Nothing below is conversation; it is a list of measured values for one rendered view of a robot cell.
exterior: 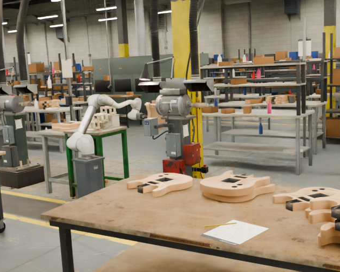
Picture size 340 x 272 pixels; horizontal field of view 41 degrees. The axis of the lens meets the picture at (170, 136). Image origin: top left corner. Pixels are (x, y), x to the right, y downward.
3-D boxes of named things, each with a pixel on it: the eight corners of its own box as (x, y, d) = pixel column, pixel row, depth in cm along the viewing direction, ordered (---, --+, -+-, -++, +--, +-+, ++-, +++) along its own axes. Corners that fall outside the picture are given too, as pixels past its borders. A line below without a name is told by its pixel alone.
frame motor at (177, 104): (194, 115, 542) (193, 93, 538) (182, 117, 520) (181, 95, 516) (165, 114, 564) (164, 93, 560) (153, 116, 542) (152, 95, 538)
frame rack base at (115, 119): (120, 126, 616) (119, 114, 613) (112, 128, 604) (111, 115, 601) (105, 126, 632) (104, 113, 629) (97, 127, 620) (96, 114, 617)
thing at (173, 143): (181, 155, 534) (179, 109, 525) (176, 157, 525) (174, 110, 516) (170, 155, 542) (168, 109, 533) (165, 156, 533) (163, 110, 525)
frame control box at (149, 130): (171, 138, 533) (170, 117, 529) (161, 142, 515) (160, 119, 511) (154, 137, 546) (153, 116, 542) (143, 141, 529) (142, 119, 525)
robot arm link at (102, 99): (114, 97, 553) (107, 97, 561) (104, 92, 539) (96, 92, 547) (111, 107, 550) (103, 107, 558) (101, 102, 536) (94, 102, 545)
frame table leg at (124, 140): (130, 193, 625) (126, 128, 611) (128, 194, 621) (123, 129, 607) (127, 192, 628) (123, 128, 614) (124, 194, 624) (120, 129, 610)
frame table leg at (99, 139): (106, 203, 584) (101, 134, 570) (103, 204, 579) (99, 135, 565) (103, 203, 587) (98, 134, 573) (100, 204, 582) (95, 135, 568)
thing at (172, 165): (186, 184, 536) (184, 154, 531) (181, 187, 526) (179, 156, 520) (168, 182, 550) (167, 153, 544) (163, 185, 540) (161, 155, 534)
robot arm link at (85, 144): (87, 155, 515) (85, 136, 511) (76, 154, 526) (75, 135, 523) (97, 152, 528) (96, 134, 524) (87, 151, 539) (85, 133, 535)
